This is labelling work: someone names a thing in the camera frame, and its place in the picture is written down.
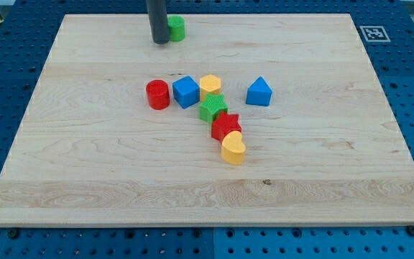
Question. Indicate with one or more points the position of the light wooden board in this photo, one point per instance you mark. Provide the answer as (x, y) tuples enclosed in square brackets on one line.
[(90, 152)]

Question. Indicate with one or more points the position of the red star block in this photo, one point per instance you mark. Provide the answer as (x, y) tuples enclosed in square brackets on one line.
[(224, 124)]

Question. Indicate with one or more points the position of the green star block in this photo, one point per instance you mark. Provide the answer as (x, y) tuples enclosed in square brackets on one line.
[(211, 107)]

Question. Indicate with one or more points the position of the yellow heart block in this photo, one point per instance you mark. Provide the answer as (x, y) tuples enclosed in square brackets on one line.
[(233, 149)]

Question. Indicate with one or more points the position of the blue cube block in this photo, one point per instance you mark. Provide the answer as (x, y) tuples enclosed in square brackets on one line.
[(186, 92)]

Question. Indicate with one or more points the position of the yellow hexagon block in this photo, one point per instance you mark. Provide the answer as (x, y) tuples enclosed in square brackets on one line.
[(209, 84)]

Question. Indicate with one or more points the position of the red cylinder block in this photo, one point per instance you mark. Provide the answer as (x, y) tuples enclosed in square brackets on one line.
[(158, 94)]

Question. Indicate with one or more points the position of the blue triangle block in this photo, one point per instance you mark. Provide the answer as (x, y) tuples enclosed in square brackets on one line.
[(259, 93)]

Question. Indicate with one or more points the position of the green cylinder block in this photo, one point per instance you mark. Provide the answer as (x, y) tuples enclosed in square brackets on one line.
[(176, 25)]

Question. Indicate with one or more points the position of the white fiducial marker tag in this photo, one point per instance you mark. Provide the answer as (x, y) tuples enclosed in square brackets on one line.
[(374, 33)]

